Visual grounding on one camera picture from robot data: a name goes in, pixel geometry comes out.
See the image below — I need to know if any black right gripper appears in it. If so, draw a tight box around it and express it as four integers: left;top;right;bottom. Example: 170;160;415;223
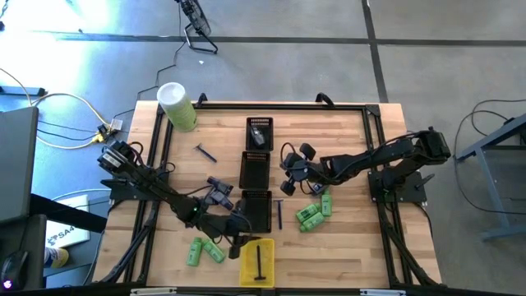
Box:
280;143;330;197

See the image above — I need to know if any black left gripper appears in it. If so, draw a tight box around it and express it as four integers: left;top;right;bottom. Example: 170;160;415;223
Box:
201;207;263;259

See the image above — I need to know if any blue pen tool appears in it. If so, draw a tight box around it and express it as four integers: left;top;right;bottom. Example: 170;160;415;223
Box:
274;199;285;230

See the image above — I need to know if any small green plastic bottle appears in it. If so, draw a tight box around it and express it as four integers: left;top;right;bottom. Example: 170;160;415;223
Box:
321;189;333;218
187;237;203;267
295;203;321;223
202;239;227;264
299;212;326;234

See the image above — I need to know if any black slotted plastic basket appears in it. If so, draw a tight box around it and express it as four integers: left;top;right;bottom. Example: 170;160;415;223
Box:
245;117;275;152
239;189;274;234
238;150;271;191

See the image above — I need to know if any yellow slotted plastic basket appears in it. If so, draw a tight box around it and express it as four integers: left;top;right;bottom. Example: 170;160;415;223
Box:
239;238;275;289

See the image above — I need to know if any white mounting plate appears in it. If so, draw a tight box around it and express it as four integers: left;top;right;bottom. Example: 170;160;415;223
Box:
360;289;408;296
130;287;178;295

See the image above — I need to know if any green disinfecting wipes canister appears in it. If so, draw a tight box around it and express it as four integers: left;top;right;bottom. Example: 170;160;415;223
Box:
156;81;198;133

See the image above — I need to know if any black floor fan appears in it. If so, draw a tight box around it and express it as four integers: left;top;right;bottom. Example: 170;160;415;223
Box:
174;0;219;55

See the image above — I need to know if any white printed box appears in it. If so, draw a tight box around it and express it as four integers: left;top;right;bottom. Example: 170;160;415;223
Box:
44;194;91;249

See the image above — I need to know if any yellow white blue object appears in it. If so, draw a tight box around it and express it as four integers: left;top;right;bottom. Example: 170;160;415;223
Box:
44;246;70;269

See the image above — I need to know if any black desk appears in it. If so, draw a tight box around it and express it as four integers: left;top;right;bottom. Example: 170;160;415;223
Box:
0;192;108;291

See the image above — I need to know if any black computer mouse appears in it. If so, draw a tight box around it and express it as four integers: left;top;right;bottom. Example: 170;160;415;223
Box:
0;249;29;291

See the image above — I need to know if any grey computer monitor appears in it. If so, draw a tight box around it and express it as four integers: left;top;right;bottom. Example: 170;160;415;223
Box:
0;105;39;225

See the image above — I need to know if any black power strip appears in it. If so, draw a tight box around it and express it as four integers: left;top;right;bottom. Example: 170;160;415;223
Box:
0;85;46;98

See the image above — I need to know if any black fan cable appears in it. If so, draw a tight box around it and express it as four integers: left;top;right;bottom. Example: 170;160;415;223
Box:
113;0;186;120

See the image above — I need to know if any black floor cable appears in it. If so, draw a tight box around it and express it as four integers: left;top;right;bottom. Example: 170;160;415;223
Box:
471;98;526;137
454;117;526;217

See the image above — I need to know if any grey metal table frame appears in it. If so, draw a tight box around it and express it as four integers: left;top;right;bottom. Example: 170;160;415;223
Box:
454;113;526;243

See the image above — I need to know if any cream yellow cable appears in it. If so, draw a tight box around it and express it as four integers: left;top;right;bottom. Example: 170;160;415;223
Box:
0;67;114;150

